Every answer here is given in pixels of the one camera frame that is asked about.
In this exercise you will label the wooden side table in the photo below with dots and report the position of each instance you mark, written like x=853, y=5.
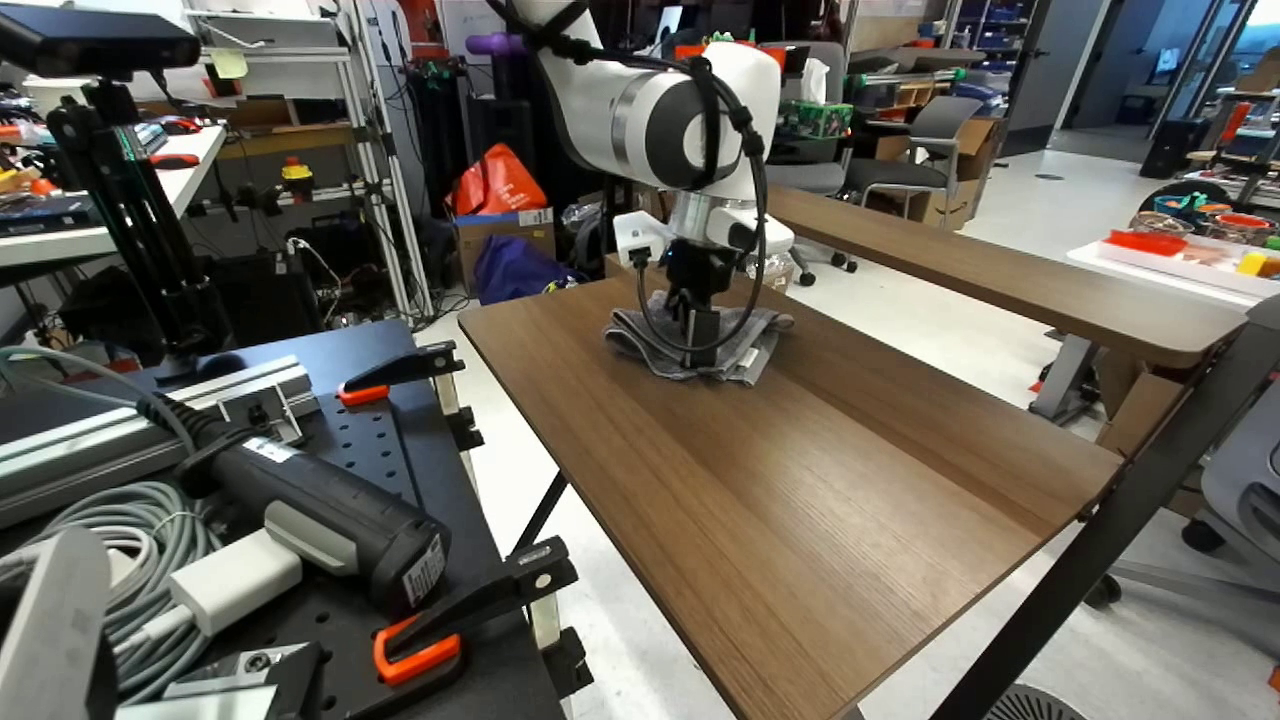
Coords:
x=1001, y=273

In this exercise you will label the purple blue bag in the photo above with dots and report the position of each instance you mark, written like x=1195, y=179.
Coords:
x=513, y=265

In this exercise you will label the grey blue office chair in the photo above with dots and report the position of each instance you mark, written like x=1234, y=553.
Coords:
x=1244, y=466

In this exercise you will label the black cylindrical device white label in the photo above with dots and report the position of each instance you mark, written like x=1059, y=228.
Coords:
x=346, y=520

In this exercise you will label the aluminium extrusion bar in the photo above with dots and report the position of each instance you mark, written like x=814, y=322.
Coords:
x=82, y=445

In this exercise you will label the metal shelving rack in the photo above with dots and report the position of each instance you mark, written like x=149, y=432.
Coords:
x=387, y=200

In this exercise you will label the orange bag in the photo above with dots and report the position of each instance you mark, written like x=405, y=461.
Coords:
x=500, y=185

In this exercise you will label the cardboard box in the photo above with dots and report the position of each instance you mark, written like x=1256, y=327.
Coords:
x=1133, y=405
x=973, y=175
x=533, y=227

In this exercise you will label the grey towel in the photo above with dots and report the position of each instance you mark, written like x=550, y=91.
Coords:
x=763, y=349

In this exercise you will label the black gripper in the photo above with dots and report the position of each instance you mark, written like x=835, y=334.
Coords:
x=697, y=273

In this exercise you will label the black waste bin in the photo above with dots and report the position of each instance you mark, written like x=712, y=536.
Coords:
x=1173, y=150

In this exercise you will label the white power adapter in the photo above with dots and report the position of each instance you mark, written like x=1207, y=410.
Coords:
x=233, y=581

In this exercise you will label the grey metal plate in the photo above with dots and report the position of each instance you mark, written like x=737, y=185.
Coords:
x=53, y=625

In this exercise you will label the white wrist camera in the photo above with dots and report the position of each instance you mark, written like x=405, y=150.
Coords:
x=641, y=236

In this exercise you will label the grey round ribbed base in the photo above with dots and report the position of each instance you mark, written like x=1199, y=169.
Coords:
x=1035, y=700

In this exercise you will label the white table with colourful parts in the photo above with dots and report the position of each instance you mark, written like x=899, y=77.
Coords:
x=1173, y=262

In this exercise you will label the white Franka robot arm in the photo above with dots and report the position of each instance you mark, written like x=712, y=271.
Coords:
x=602, y=112

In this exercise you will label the black perforated mounting board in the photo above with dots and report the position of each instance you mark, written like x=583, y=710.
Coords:
x=403, y=454

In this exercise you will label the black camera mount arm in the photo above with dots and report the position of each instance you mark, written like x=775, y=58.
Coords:
x=135, y=213

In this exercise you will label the white work table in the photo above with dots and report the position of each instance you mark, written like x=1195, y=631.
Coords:
x=82, y=240

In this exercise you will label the black stereo camera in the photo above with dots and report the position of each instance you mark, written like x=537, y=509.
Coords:
x=93, y=36

